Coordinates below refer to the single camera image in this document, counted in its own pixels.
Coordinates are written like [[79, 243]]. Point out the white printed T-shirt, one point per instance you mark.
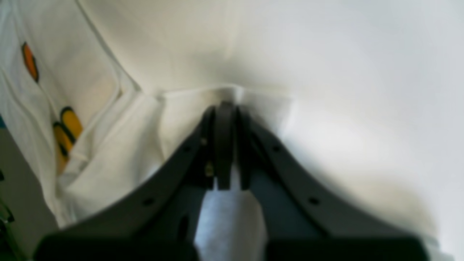
[[367, 94]]

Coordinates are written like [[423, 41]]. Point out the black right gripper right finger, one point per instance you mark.
[[304, 220]]

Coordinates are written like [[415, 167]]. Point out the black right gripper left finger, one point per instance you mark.
[[156, 222]]

